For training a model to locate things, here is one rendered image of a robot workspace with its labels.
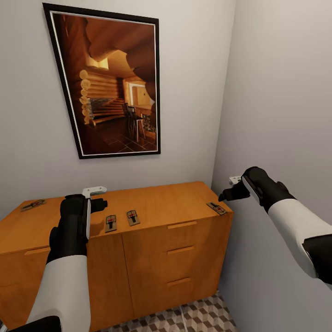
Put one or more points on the mousetrap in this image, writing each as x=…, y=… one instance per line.
x=111, y=223
x=32, y=205
x=133, y=217
x=217, y=208

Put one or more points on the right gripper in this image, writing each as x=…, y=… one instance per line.
x=232, y=194

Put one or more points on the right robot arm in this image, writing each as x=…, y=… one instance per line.
x=307, y=236

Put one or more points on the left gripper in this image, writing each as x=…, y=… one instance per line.
x=98, y=205

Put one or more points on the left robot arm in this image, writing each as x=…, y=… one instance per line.
x=62, y=303

